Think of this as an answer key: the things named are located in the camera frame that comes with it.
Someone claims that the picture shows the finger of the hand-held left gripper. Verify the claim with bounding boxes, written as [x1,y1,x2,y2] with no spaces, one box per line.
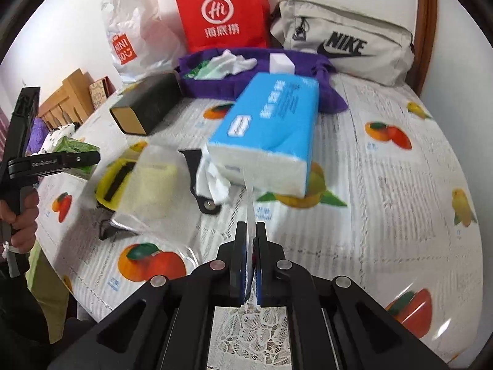
[63,152,101,171]
[0,87,41,160]

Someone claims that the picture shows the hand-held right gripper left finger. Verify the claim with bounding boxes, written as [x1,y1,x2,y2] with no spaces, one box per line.
[46,221,251,370]

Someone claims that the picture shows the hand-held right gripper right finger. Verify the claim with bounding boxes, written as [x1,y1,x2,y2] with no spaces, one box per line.
[252,221,451,370]

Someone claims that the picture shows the green patterned packet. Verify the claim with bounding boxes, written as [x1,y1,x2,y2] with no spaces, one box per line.
[50,139,101,180]

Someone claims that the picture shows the yellow and black pouch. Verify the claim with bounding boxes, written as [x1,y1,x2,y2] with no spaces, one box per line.
[94,156,135,212]

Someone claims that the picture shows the white tissue sheet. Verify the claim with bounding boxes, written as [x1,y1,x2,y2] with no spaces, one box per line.
[242,175,259,307]

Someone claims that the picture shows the transparent plastic bag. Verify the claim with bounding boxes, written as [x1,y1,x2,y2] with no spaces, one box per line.
[110,144,201,236]

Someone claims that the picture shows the black buckle strap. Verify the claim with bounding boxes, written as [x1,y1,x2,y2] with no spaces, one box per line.
[178,147,224,214]

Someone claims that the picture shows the blue tissue pack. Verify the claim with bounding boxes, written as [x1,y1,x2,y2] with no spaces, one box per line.
[206,72,321,197]

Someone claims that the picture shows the purple cloth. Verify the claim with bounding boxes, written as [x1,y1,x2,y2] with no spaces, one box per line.
[174,48,349,114]

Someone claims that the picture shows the white charger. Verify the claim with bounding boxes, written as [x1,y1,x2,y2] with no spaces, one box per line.
[269,53,296,75]

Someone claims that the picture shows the person's left hand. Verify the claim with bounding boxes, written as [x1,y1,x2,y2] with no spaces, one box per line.
[0,191,40,256]

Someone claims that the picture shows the purple fluffy cushion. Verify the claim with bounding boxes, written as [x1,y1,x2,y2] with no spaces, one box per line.
[29,117,49,153]

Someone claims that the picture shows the polka dot pillow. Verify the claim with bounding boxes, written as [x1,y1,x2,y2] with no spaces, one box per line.
[40,123,78,153]

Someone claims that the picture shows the wooden bed headboard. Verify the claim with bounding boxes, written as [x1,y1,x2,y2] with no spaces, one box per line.
[38,68,95,130]

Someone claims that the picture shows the patterned picture book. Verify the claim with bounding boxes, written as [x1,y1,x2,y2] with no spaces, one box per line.
[88,76,116,110]

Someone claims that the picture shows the dark tea tin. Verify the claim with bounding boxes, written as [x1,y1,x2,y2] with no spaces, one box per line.
[109,71,183,136]

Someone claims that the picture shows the white plastic shopping bag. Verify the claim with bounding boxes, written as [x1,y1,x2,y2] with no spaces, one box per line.
[101,0,187,83]

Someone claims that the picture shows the grey waist bag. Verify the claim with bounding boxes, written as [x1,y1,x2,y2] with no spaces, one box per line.
[269,0,416,87]

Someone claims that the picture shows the brown wooden door frame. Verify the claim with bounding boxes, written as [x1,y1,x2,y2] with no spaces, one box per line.
[412,0,438,97]

